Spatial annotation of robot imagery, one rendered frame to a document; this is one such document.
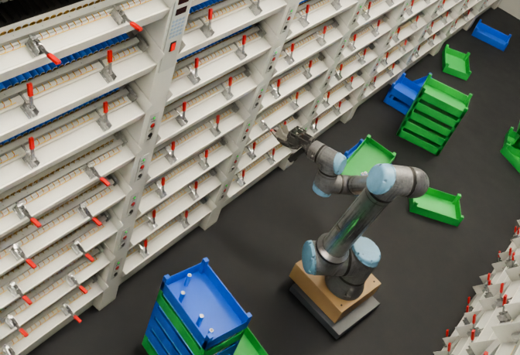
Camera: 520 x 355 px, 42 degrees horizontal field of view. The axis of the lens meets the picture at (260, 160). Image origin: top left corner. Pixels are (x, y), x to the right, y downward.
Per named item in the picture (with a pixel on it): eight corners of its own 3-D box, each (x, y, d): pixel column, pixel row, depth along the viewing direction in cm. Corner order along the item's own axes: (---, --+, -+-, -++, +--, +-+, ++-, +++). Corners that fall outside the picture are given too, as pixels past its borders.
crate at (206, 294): (247, 327, 257) (252, 315, 252) (203, 350, 244) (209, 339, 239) (202, 268, 270) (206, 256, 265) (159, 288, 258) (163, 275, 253)
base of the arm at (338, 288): (370, 290, 322) (379, 278, 315) (343, 306, 310) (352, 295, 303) (343, 261, 330) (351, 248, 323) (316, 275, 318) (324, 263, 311)
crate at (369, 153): (364, 196, 392) (365, 190, 385) (336, 175, 398) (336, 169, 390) (395, 159, 401) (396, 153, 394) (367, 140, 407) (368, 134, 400)
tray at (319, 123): (348, 109, 430) (363, 98, 420) (296, 148, 387) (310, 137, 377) (329, 83, 430) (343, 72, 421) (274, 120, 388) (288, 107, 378)
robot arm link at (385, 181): (336, 282, 306) (422, 189, 251) (301, 281, 300) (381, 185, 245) (330, 252, 315) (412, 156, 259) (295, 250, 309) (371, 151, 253)
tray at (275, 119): (310, 102, 355) (321, 93, 349) (240, 149, 313) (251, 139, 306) (286, 72, 356) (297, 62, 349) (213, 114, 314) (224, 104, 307)
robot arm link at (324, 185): (336, 199, 311) (346, 177, 306) (314, 198, 307) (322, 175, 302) (330, 188, 319) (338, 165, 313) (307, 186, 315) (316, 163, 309)
